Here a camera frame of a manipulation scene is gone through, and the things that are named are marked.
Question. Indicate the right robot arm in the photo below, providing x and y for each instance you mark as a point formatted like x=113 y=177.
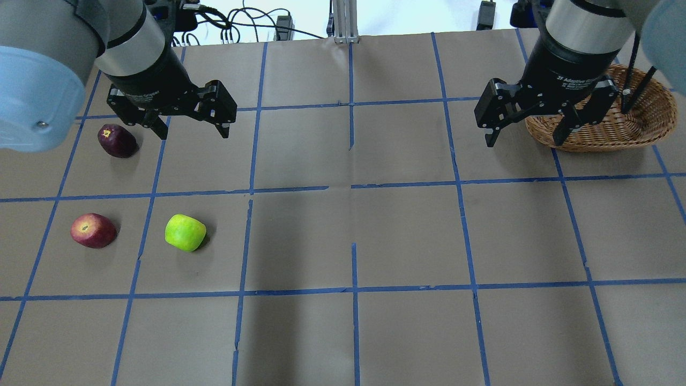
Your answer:
x=601 y=27

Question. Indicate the green apple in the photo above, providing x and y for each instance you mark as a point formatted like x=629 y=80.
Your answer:
x=184 y=233

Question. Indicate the woven wicker basket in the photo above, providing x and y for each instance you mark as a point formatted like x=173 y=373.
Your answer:
x=653 y=117

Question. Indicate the black power adapter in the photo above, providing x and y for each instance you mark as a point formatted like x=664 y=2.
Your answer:
x=486 y=15

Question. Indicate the dark red apple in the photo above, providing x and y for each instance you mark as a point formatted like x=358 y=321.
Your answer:
x=117 y=141

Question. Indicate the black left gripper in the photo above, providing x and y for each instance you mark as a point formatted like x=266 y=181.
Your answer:
x=154 y=72

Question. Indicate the red yellow apple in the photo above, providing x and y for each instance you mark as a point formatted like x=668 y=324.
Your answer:
x=93 y=230

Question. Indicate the aluminium frame post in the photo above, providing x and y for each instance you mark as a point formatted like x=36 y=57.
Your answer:
x=343 y=26

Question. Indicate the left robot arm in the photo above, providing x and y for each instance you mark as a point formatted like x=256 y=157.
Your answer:
x=48 y=49

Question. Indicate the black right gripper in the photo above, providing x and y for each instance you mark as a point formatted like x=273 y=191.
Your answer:
x=563 y=68

